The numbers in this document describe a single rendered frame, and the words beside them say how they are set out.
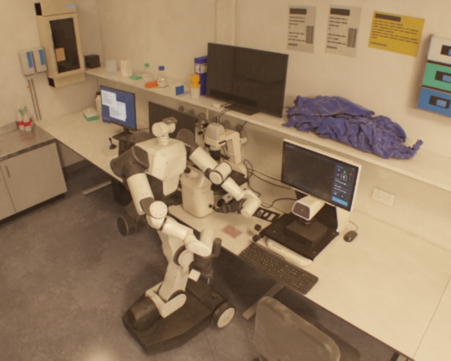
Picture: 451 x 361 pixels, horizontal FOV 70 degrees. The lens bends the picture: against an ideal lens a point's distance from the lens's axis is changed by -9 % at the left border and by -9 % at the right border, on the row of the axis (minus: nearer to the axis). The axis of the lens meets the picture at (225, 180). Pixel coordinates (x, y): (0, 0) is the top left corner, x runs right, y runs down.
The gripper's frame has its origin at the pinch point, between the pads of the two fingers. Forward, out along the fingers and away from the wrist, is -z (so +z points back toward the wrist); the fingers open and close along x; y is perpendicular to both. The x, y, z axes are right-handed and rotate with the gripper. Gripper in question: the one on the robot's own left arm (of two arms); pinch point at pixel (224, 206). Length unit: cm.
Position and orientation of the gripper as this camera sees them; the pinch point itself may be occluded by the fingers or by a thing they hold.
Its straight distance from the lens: 214.8
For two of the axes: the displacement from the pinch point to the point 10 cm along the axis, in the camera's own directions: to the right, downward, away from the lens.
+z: 6.6, -0.5, -7.5
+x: 6.9, -3.6, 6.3
